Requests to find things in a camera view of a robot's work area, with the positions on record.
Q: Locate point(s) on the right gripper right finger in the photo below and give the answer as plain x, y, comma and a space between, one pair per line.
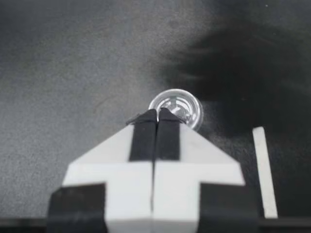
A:
189, 174

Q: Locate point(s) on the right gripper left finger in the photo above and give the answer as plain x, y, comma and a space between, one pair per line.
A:
116, 174

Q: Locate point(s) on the small clear plastic cup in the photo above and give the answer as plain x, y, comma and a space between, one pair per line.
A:
185, 103

